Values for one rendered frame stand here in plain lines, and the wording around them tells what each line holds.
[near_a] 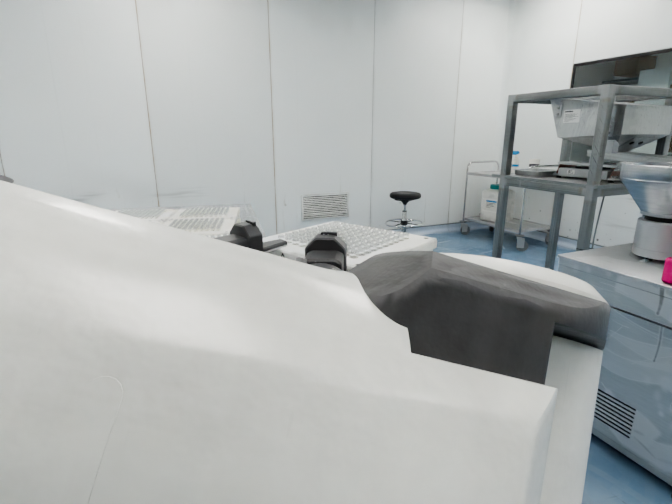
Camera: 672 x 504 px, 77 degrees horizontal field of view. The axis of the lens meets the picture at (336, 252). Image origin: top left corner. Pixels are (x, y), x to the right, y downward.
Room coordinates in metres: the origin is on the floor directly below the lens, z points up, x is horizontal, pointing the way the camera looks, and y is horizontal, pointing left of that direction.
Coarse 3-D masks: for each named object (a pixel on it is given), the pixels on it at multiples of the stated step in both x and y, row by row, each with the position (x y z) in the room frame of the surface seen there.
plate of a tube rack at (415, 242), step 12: (264, 240) 0.72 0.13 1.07; (408, 240) 0.73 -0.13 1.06; (420, 240) 0.73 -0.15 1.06; (432, 240) 0.73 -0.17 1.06; (276, 252) 0.66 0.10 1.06; (288, 252) 0.64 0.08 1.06; (300, 252) 0.64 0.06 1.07; (372, 252) 0.64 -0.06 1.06; (384, 252) 0.64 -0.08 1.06; (348, 264) 0.58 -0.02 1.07
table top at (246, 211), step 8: (128, 208) 2.16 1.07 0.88; (136, 208) 2.16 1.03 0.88; (144, 208) 2.16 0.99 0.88; (168, 208) 2.16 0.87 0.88; (176, 208) 2.16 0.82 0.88; (184, 208) 2.16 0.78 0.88; (240, 208) 2.16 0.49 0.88; (248, 208) 2.16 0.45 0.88; (240, 216) 1.93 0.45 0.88; (248, 216) 1.93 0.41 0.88; (256, 216) 1.94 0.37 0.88; (256, 224) 1.75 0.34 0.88
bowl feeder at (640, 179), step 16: (624, 176) 1.68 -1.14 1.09; (640, 176) 1.60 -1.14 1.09; (656, 176) 1.55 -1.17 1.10; (640, 192) 1.62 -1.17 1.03; (656, 192) 1.56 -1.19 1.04; (640, 208) 1.67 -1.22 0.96; (656, 208) 1.59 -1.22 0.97; (640, 224) 1.66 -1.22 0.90; (656, 224) 1.60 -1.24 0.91; (640, 240) 1.64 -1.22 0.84; (656, 240) 1.59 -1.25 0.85; (656, 256) 1.58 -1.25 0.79
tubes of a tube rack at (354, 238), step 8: (336, 224) 0.82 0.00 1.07; (312, 232) 0.75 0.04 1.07; (320, 232) 0.74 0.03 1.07; (344, 232) 0.74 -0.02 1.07; (352, 232) 0.75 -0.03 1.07; (360, 232) 0.75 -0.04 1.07; (368, 232) 0.75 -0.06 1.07; (376, 232) 0.75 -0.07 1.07; (384, 232) 0.75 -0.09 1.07; (344, 240) 0.69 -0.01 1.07; (352, 240) 0.68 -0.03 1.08; (360, 240) 0.69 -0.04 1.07; (368, 240) 0.69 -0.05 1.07; (376, 240) 0.69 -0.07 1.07; (352, 248) 0.63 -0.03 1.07
